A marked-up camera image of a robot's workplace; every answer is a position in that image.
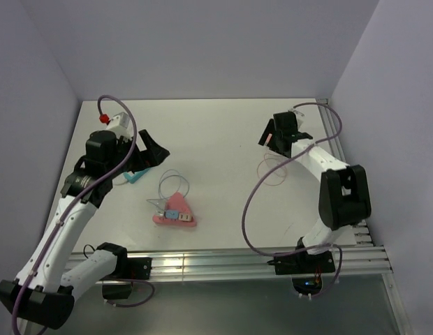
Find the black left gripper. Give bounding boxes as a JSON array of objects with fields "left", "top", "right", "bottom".
[{"left": 106, "top": 129, "right": 170, "bottom": 178}]

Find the orange charger plug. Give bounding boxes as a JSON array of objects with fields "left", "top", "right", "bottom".
[{"left": 265, "top": 133, "right": 272, "bottom": 145}]

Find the pink triangular power strip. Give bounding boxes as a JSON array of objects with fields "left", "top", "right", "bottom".
[{"left": 152, "top": 192, "right": 197, "bottom": 228}]

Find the blue charger plug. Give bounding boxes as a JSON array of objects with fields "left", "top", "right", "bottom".
[{"left": 165, "top": 209, "right": 179, "bottom": 220}]

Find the brown charger plug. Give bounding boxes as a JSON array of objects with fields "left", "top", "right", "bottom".
[{"left": 178, "top": 213, "right": 193, "bottom": 222}]

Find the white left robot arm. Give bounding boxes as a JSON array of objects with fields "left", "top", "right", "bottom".
[{"left": 0, "top": 130, "right": 170, "bottom": 334}]

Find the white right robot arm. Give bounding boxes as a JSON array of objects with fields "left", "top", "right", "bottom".
[{"left": 259, "top": 111, "right": 372, "bottom": 272}]

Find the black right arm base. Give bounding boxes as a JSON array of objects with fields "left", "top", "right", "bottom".
[{"left": 267, "top": 251, "right": 335, "bottom": 295}]

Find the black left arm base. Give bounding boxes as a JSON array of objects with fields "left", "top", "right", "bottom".
[{"left": 102, "top": 257, "right": 152, "bottom": 301}]

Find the teal power strip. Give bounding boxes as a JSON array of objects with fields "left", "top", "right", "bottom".
[{"left": 123, "top": 168, "right": 150, "bottom": 184}]

